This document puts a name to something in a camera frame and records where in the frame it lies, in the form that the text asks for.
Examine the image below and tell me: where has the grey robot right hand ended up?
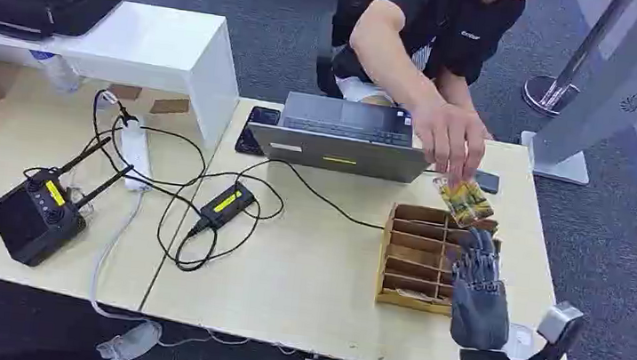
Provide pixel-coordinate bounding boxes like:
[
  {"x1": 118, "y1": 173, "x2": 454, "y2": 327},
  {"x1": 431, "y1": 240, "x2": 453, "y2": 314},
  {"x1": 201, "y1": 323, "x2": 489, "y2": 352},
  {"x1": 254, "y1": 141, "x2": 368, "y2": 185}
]
[{"x1": 442, "y1": 225, "x2": 521, "y2": 355}]

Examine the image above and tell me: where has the yellow printed card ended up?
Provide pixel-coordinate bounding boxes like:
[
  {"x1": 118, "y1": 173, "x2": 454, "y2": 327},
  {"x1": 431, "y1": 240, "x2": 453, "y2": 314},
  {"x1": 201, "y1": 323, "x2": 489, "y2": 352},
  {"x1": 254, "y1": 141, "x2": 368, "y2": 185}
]
[{"x1": 427, "y1": 174, "x2": 498, "y2": 233}]

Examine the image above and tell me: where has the white paper sheet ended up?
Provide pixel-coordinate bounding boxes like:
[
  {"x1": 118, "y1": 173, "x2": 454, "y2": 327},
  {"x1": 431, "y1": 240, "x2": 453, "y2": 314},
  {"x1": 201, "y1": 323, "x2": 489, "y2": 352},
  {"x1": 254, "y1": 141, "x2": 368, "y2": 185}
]
[{"x1": 501, "y1": 321, "x2": 543, "y2": 360}]

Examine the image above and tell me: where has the wooden card box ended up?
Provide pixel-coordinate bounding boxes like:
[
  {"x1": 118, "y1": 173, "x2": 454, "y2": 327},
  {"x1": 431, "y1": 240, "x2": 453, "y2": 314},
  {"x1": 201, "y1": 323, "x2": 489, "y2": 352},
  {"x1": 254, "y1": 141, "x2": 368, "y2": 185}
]
[{"x1": 373, "y1": 201, "x2": 507, "y2": 323}]

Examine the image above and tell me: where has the small black device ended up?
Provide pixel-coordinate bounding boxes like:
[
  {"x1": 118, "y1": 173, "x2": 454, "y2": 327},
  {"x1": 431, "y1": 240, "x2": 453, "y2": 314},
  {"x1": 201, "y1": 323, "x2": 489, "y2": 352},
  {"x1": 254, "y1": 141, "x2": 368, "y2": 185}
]
[{"x1": 471, "y1": 169, "x2": 502, "y2": 196}]

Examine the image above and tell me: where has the person's hand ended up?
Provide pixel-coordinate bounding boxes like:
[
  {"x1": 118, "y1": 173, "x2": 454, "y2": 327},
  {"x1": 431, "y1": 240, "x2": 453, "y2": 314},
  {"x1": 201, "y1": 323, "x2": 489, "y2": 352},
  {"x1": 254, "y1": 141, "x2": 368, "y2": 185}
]
[{"x1": 403, "y1": 96, "x2": 491, "y2": 188}]

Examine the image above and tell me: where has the grey laptop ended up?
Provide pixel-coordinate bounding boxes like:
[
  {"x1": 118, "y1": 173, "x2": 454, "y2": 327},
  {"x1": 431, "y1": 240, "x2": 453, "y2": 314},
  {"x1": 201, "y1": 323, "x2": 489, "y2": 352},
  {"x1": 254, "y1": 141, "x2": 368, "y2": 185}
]
[{"x1": 243, "y1": 86, "x2": 438, "y2": 187}]

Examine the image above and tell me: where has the white floor stand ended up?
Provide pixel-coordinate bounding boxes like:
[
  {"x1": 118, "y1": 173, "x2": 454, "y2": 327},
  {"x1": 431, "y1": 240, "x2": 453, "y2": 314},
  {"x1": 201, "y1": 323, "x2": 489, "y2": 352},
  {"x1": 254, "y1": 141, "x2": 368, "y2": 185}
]
[{"x1": 516, "y1": 0, "x2": 637, "y2": 193}]

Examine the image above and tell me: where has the black power adapter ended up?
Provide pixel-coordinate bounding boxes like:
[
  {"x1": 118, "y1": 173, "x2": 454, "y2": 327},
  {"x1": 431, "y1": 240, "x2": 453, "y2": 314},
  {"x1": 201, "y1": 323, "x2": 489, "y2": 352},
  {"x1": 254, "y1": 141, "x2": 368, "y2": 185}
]
[{"x1": 187, "y1": 176, "x2": 260, "y2": 245}]

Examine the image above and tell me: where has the black smartphone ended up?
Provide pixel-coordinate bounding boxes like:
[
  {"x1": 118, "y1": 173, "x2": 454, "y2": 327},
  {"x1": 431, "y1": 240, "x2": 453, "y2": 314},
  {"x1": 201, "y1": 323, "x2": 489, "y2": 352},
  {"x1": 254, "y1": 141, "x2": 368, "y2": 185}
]
[{"x1": 233, "y1": 104, "x2": 283, "y2": 158}]

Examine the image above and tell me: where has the person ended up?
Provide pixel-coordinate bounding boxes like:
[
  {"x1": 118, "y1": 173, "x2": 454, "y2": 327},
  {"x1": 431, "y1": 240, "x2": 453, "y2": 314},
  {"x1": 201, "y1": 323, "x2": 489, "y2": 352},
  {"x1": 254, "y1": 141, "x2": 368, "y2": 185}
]
[{"x1": 309, "y1": 0, "x2": 544, "y2": 146}]

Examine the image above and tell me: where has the grey cloth bundle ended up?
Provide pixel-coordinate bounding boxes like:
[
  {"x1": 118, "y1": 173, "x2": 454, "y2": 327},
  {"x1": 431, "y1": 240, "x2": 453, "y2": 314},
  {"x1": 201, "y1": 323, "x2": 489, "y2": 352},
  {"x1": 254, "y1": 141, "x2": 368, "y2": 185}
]
[{"x1": 93, "y1": 314, "x2": 165, "y2": 360}]

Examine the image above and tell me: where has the brown tape patch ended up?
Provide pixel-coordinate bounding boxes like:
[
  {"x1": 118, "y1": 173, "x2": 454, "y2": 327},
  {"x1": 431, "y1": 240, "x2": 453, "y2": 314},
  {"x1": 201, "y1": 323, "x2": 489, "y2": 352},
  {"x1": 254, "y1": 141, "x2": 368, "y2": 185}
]
[
  {"x1": 148, "y1": 94, "x2": 192, "y2": 119},
  {"x1": 107, "y1": 83, "x2": 144, "y2": 104}
]

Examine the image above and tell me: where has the white power strip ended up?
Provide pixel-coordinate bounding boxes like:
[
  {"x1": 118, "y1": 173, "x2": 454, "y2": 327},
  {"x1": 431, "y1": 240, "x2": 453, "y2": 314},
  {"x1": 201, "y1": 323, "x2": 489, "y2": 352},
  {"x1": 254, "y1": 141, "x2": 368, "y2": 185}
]
[{"x1": 112, "y1": 115, "x2": 161, "y2": 196}]

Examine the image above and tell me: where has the white desk shelf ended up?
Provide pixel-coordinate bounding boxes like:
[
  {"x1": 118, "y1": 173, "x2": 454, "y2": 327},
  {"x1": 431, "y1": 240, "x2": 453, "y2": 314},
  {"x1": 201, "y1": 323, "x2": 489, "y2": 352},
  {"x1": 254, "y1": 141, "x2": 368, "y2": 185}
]
[{"x1": 0, "y1": 0, "x2": 250, "y2": 155}]

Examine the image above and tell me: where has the black router with antennas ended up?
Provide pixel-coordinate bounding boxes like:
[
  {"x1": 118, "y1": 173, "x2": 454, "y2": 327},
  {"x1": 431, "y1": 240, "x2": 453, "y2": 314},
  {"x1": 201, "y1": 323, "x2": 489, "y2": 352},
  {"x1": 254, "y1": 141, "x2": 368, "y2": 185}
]
[{"x1": 0, "y1": 124, "x2": 139, "y2": 277}]

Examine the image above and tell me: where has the clear water bottle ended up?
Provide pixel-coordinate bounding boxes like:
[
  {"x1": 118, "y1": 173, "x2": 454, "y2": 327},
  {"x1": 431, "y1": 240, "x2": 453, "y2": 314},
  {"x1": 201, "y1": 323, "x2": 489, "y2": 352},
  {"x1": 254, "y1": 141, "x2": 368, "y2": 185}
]
[{"x1": 25, "y1": 49, "x2": 86, "y2": 96}]

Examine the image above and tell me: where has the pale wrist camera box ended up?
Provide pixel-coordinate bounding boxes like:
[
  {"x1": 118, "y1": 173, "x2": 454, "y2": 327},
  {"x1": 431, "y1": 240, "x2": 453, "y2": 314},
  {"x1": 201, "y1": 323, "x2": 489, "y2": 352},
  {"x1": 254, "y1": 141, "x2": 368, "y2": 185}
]
[{"x1": 533, "y1": 299, "x2": 587, "y2": 351}]

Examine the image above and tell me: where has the chrome stanchion post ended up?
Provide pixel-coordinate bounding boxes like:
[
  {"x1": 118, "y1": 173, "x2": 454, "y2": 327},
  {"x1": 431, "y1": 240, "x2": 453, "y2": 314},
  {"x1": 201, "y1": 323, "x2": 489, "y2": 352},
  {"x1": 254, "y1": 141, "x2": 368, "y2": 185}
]
[{"x1": 518, "y1": 0, "x2": 636, "y2": 126}]

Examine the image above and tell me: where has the black adapter cable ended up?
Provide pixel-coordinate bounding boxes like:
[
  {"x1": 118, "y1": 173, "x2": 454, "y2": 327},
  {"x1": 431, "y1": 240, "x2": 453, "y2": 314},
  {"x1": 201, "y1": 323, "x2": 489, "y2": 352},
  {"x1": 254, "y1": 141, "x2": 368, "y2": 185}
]
[{"x1": 76, "y1": 89, "x2": 398, "y2": 293}]

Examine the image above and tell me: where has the white power strip cable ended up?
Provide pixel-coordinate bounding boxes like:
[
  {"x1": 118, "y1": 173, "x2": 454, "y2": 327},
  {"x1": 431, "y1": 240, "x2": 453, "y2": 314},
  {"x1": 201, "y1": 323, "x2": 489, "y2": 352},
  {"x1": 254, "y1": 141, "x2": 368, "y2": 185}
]
[{"x1": 84, "y1": 184, "x2": 312, "y2": 360}]

